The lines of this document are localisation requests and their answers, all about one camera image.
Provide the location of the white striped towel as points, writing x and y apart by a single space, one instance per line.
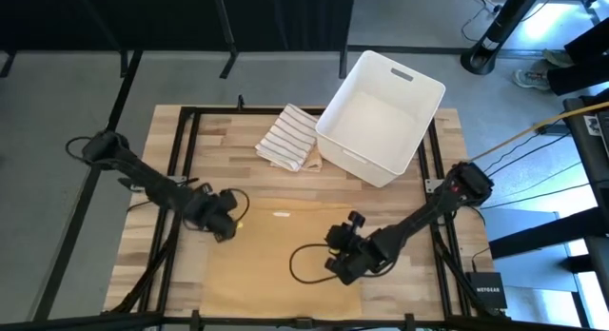
288 138

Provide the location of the black floor stand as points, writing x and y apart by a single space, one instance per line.
499 22

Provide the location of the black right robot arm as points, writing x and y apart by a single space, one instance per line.
428 212

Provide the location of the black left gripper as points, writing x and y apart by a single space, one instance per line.
214 212

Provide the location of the black table frame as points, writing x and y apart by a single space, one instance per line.
214 111

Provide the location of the black desk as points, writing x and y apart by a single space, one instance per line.
590 150

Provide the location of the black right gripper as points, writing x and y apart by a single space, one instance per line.
357 255

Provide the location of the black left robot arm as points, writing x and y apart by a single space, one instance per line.
143 179

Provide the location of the plain tan towel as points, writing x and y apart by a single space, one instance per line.
266 269

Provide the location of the person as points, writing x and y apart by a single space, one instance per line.
580 74

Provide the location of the white perforated plastic basket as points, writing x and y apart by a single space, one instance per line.
380 126

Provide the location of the black network switch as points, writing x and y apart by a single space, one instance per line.
486 290

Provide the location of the black room divider screen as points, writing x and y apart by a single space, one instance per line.
166 17

